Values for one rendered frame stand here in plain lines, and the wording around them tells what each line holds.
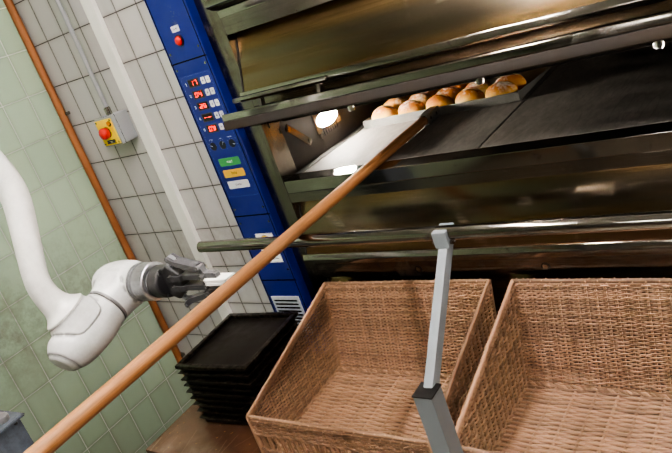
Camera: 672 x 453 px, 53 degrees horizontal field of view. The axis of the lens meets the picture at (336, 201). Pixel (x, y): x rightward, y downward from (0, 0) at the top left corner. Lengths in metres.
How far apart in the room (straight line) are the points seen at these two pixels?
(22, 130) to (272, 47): 1.05
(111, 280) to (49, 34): 1.15
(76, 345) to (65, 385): 1.07
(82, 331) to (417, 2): 1.04
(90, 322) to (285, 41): 0.86
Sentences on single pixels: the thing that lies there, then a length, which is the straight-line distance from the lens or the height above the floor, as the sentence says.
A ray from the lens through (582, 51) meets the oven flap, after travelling 1.35.
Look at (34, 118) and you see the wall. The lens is 2.60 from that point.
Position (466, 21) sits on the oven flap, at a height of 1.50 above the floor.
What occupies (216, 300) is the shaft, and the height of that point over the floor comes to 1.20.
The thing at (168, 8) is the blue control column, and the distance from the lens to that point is 2.04.
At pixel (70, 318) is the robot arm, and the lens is 1.58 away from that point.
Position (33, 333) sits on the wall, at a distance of 2.56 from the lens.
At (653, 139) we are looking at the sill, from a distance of 1.54.
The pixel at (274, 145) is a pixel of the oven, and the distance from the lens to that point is 2.01.
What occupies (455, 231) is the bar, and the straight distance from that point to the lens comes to 1.32.
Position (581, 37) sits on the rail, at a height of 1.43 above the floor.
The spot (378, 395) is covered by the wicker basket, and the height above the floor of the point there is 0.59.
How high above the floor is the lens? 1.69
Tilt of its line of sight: 18 degrees down
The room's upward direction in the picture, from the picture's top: 20 degrees counter-clockwise
